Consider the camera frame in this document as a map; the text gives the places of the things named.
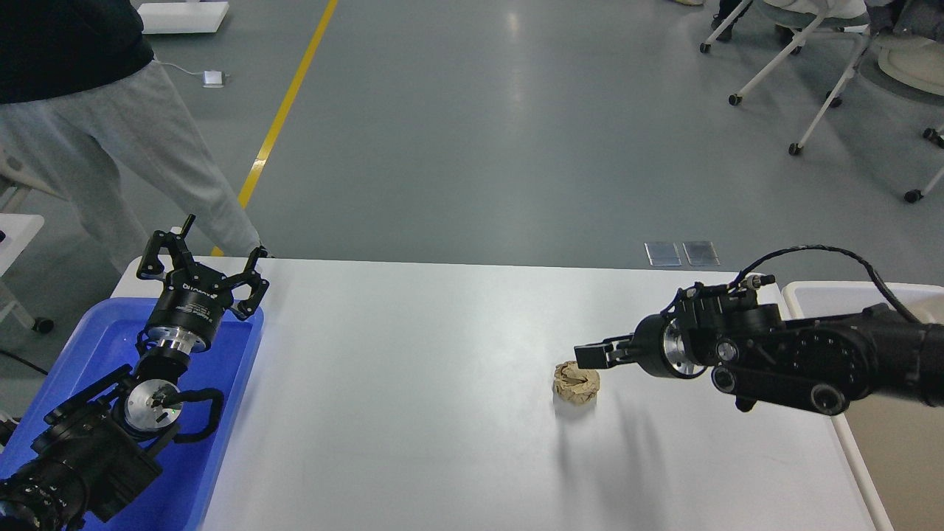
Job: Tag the white power adapter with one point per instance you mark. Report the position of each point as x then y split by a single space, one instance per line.
213 79

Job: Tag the brown paper ball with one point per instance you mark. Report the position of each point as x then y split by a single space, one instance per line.
575 385

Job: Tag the right metal floor plate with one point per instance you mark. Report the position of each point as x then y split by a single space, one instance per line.
701 253

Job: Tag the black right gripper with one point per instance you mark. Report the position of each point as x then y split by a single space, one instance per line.
656 346

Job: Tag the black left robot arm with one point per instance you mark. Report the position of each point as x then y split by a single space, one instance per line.
98 452

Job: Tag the person in grey trousers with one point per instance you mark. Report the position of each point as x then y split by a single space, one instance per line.
82 95

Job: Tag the beige plastic bin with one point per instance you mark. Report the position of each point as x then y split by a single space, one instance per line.
900 442

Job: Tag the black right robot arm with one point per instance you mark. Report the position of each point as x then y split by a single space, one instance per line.
820 364

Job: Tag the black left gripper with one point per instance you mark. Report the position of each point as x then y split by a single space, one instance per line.
187 310

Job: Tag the left metal floor plate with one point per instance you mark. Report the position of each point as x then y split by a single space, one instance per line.
663 254

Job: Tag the metal floor plate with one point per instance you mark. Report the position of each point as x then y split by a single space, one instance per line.
701 253
663 254

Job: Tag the white foam board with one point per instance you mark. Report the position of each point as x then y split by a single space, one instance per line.
184 17

